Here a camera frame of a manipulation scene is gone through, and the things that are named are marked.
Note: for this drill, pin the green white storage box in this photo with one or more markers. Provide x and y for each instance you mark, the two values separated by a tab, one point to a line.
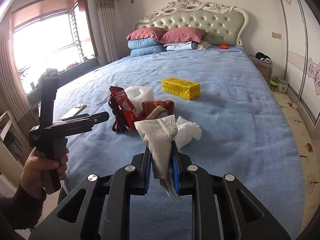
279	84

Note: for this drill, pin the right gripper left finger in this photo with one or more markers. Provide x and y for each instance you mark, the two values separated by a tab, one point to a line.
99	207

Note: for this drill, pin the blue pillow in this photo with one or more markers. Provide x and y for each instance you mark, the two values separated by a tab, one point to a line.
142	43
146	51

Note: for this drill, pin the upper blue pillow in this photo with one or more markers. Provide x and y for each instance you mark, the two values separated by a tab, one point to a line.
142	43

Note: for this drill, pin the yellow drink carton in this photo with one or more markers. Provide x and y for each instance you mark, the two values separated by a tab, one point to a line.
181	88

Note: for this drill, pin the smartphone on bed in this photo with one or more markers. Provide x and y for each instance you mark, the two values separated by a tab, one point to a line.
76	109

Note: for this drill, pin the striped beige curtain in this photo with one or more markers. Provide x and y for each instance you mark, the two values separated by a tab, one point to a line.
107	24

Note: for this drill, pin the black white item on nightstand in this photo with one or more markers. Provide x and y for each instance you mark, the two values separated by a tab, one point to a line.
263	58

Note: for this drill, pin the pink pillow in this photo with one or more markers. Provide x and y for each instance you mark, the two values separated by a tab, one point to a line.
183	34
155	33

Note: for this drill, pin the lower blue pillow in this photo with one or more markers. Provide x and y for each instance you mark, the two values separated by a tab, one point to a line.
146	51

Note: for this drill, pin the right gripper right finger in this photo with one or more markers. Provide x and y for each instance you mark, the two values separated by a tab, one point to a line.
223	208

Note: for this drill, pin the white foam packing block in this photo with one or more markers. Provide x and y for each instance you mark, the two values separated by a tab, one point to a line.
138	94

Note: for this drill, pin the white sliding wardrobe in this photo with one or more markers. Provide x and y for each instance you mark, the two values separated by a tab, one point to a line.
302	60

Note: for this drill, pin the red snack packet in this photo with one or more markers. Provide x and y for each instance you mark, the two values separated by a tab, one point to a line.
124	111

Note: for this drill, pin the small orange object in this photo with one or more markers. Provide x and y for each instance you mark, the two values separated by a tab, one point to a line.
224	46

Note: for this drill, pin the right pink pillow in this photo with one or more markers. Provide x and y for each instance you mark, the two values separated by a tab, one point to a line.
183	34

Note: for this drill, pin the white perforated wrapper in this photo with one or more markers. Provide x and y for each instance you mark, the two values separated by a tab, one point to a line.
158	134

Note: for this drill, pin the brown cloth bundle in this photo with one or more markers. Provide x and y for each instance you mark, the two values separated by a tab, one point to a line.
154	109

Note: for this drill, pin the tufted green headboard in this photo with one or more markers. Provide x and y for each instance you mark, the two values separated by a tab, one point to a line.
222	24

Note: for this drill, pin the grey bedside table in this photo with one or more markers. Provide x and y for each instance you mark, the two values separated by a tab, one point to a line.
265	69

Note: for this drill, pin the cartoon play mat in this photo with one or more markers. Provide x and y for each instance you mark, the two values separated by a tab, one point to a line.
307	154

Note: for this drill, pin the white tissue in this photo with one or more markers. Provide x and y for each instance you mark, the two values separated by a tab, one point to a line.
187	131

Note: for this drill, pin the wall switch plate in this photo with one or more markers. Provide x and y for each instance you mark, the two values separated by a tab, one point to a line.
276	35

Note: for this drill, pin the dark sleeved left forearm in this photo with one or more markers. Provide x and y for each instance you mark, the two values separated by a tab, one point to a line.
22	211

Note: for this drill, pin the person's left hand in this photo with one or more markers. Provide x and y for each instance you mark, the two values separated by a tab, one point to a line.
31	179

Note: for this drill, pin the window with brown frame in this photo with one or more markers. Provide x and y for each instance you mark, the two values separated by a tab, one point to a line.
51	34

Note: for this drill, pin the left pink pillow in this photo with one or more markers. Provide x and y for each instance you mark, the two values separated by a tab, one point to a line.
155	33

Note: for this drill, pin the folded light blue quilt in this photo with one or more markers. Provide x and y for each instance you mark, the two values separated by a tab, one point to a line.
179	46

